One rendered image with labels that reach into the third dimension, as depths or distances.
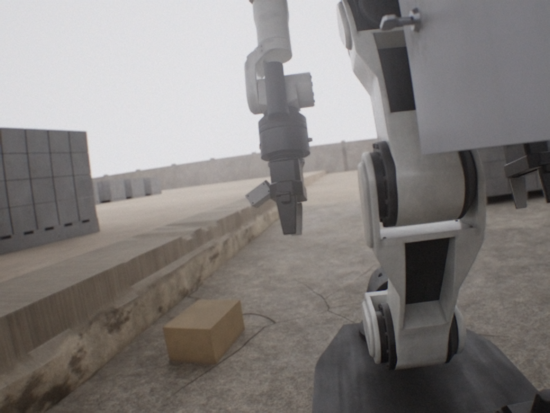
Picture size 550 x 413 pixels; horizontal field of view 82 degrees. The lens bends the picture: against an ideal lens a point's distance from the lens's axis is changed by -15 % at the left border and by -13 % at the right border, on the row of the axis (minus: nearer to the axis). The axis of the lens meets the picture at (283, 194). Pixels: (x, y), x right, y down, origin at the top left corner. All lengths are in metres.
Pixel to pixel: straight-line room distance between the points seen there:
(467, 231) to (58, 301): 1.25
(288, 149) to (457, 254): 0.33
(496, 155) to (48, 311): 4.40
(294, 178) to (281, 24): 0.30
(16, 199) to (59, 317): 1.65
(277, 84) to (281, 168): 0.14
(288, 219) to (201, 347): 0.89
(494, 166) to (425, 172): 4.07
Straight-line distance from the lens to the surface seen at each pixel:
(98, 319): 1.55
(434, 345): 0.76
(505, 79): 0.25
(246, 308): 1.87
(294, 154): 0.62
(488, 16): 0.27
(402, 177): 0.54
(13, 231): 2.92
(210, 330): 1.33
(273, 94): 0.61
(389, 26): 0.44
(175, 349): 1.44
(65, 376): 1.41
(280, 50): 0.71
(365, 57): 0.62
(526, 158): 0.69
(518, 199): 0.77
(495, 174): 4.63
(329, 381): 0.88
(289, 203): 0.58
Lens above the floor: 0.65
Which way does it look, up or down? 3 degrees down
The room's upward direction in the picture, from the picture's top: 7 degrees counter-clockwise
